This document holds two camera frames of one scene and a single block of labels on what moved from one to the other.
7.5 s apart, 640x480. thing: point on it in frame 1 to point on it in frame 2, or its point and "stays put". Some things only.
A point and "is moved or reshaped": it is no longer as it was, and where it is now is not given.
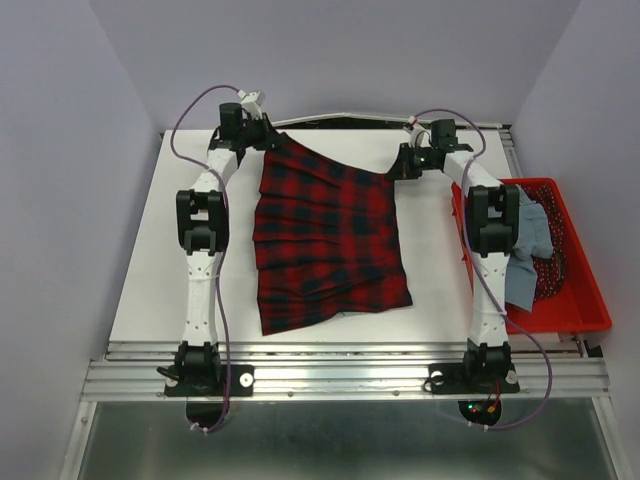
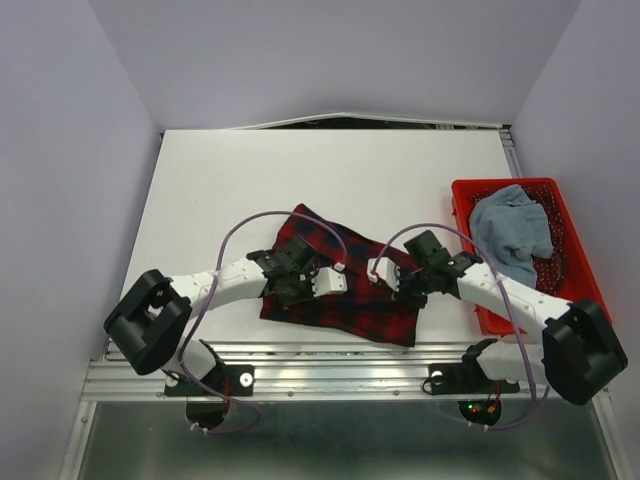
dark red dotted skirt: (550, 271) stays put
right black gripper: (401, 167) to (404, 298)
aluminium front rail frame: (345, 371) stays put
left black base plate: (242, 383) stays put
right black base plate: (449, 379) stays put
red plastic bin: (580, 304) stays put
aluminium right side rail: (511, 155) stays put
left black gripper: (268, 136) to (308, 292)
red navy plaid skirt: (326, 240) is moved or reshaped
